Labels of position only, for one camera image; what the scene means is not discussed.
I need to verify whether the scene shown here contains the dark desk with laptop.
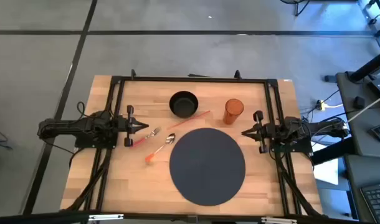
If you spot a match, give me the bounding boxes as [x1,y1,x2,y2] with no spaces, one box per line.
[344,154,380,224]

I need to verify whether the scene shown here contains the white paper sheet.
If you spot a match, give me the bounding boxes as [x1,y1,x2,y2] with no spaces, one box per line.
[312,142,340,186]

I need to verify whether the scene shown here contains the orange handled metal spoon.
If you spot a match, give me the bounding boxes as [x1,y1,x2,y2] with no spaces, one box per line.
[145,133,176,165]

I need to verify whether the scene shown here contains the black triangular desk object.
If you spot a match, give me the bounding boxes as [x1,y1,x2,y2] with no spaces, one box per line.
[366,124,380,143]

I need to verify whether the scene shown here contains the silver metal bracket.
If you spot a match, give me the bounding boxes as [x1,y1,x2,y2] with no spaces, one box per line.
[88,213,125,222]
[260,217,298,224]

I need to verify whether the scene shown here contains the red drinking straw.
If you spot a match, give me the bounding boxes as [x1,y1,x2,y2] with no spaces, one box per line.
[166,110,211,130]

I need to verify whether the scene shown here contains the black round woven placemat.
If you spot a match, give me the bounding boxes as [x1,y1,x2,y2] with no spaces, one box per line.
[169,127,246,207]

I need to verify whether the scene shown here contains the orange translucent plastic cup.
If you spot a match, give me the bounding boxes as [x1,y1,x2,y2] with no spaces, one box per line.
[222,98,245,126]

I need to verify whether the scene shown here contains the red handled metal fork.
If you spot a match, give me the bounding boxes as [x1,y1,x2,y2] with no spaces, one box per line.
[130,126,162,149]

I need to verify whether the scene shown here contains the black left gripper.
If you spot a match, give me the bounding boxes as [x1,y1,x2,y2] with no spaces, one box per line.
[116,105,150,147]

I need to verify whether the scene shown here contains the black round bowl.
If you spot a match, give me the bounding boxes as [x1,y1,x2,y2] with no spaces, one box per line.
[168,90,199,119]

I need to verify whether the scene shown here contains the grey office desk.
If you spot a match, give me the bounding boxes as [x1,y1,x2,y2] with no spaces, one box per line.
[335,71,380,156]

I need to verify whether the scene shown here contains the black laptop keyboard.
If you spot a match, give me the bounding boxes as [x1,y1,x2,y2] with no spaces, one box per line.
[359,182,380,223]

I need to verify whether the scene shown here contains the white cable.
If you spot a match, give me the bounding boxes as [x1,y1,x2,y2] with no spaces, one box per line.
[346,92,380,124]

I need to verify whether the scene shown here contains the black aluminium table frame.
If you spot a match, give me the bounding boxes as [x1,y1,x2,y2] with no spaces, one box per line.
[0,68,380,224]

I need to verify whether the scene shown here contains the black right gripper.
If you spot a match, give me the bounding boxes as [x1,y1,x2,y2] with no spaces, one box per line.
[241,110,274,154]

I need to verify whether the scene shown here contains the black monitor pole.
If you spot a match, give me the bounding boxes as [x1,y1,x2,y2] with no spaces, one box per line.
[348,48,380,83]

